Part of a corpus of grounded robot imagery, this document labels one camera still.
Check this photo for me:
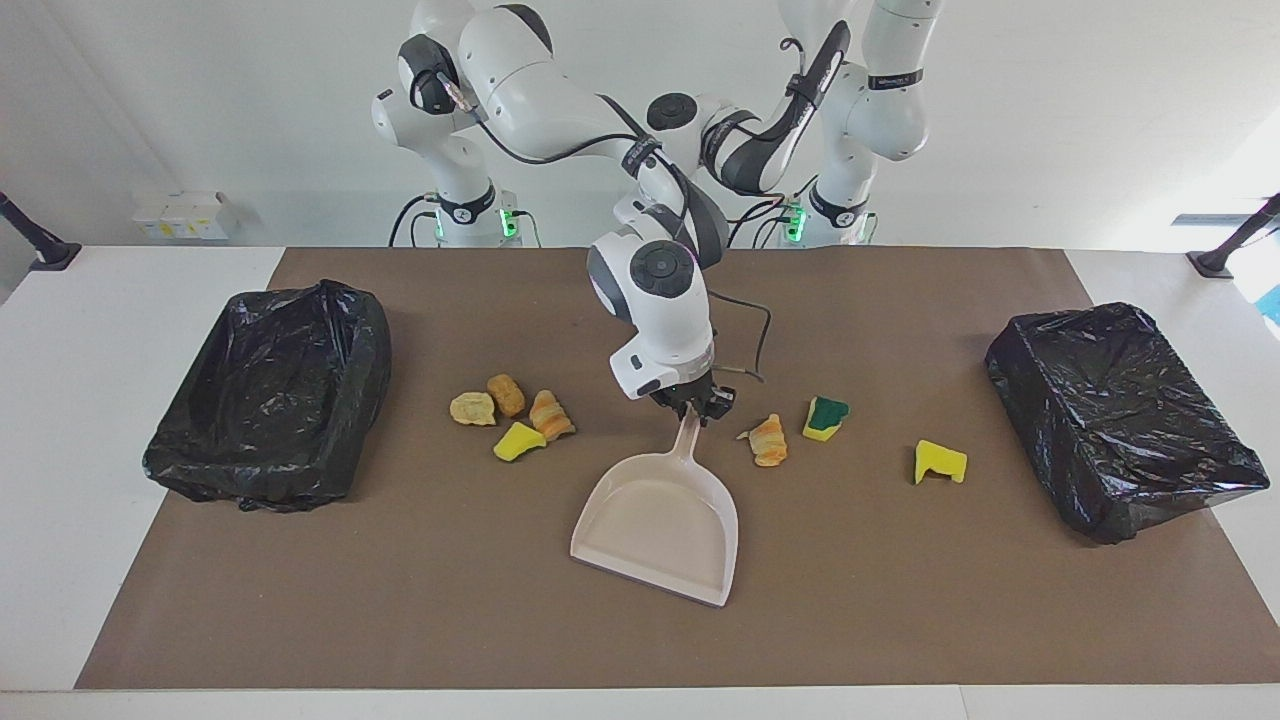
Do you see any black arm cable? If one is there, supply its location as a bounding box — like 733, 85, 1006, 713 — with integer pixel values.
778, 36, 813, 101
430, 70, 773, 383

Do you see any black camera stand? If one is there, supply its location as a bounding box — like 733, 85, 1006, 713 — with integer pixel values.
0, 190, 83, 272
1186, 193, 1280, 280

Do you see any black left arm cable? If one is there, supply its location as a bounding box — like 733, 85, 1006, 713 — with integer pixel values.
778, 36, 813, 101

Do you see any beige plastic dustpan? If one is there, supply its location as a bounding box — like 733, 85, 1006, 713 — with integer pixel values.
570, 408, 740, 608

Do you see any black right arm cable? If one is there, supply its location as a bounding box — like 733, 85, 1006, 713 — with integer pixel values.
430, 70, 773, 383

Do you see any black bag lined bin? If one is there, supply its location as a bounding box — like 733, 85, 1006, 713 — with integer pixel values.
985, 302, 1271, 546
142, 279, 393, 514

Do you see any notched yellow sponge piece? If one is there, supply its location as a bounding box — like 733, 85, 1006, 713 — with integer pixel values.
914, 439, 969, 486

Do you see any yellow sponge wedge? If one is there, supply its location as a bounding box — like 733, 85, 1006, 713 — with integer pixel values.
493, 421, 548, 463

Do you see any white wall socket box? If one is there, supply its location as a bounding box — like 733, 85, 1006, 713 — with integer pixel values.
132, 190, 239, 241

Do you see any black base cable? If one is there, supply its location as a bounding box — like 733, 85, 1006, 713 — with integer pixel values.
388, 193, 441, 248
727, 195, 801, 248

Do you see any torn striped bread piece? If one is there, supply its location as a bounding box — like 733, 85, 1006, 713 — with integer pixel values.
737, 413, 789, 468

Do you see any brown table mat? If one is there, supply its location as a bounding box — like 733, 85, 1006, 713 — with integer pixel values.
75, 247, 1280, 691

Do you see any striped orange bread piece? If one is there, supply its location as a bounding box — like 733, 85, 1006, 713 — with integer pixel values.
529, 389, 577, 443

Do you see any green and yellow sponge piece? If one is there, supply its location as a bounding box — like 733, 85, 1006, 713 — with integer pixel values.
802, 396, 851, 443

